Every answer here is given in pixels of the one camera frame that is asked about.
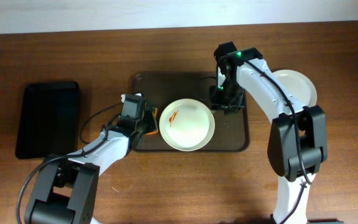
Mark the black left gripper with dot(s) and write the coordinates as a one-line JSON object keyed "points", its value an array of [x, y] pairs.
{"points": [[150, 121]]}

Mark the orange green sponge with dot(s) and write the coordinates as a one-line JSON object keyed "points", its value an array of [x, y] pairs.
{"points": [[151, 116]]}

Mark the pale green plate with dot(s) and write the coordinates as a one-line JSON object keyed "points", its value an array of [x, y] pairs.
{"points": [[298, 84]]}

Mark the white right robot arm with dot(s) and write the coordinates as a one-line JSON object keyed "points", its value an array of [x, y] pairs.
{"points": [[297, 144]]}

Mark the cream plate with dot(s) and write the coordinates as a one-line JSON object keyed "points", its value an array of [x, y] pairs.
{"points": [[186, 125]]}

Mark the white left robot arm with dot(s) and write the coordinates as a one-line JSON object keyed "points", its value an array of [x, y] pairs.
{"points": [[63, 189]]}

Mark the black rectangular tray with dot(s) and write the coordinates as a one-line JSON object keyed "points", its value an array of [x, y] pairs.
{"points": [[49, 119]]}

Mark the dark brown serving tray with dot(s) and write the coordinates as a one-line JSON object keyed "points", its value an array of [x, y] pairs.
{"points": [[231, 132]]}

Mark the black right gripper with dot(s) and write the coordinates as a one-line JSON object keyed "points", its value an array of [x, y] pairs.
{"points": [[229, 106]]}

